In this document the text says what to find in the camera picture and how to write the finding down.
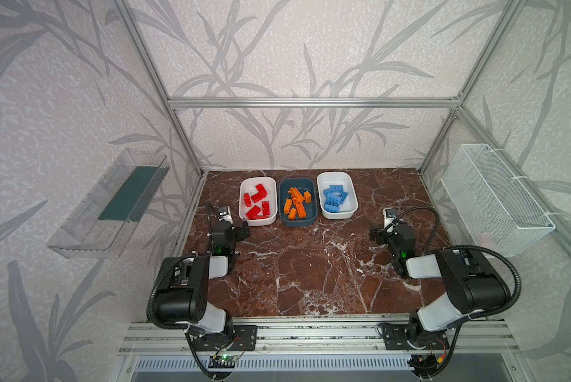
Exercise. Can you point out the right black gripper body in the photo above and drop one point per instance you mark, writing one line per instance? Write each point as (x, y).
(389, 234)

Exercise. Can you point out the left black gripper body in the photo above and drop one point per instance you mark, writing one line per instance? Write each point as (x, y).
(225, 229)

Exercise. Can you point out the red lego brick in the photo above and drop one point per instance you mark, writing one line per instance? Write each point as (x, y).
(247, 200)
(260, 188)
(258, 197)
(266, 209)
(254, 213)

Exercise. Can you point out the long orange lego brick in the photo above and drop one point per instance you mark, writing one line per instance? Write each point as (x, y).
(296, 196)

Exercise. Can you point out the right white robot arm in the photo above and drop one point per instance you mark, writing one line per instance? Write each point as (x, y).
(478, 282)

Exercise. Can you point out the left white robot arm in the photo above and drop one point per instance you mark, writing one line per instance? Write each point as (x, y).
(179, 297)

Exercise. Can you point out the left white plastic bin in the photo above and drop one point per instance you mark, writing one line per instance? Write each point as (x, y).
(249, 186)

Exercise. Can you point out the white plastic bin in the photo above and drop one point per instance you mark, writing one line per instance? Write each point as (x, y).
(249, 186)
(350, 206)

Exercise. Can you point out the right white plastic bin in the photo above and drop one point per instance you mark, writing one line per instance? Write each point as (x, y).
(350, 206)

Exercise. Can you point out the teal plastic bin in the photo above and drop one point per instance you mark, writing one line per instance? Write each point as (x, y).
(303, 184)

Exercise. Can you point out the left green circuit board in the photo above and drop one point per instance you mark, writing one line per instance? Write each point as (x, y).
(222, 362)

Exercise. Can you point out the right wiring bundle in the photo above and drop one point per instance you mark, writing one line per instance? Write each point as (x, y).
(426, 363)

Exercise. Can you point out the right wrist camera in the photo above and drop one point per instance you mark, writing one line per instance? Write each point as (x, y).
(389, 215)

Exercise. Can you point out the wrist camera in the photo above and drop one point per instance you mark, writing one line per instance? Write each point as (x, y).
(225, 214)
(389, 215)

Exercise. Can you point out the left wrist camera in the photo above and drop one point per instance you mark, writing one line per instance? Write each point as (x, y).
(225, 214)

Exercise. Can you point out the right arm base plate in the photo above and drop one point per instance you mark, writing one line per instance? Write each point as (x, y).
(411, 337)

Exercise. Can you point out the white wire mesh basket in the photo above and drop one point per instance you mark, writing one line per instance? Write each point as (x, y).
(494, 205)

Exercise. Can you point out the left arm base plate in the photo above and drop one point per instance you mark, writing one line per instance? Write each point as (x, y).
(241, 338)

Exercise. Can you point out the clear plastic wall tray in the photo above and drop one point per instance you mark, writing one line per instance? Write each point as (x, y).
(105, 220)

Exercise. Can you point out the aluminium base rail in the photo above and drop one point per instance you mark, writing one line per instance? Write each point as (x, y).
(318, 334)

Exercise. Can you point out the aluminium cage frame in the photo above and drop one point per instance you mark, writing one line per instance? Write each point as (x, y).
(455, 104)

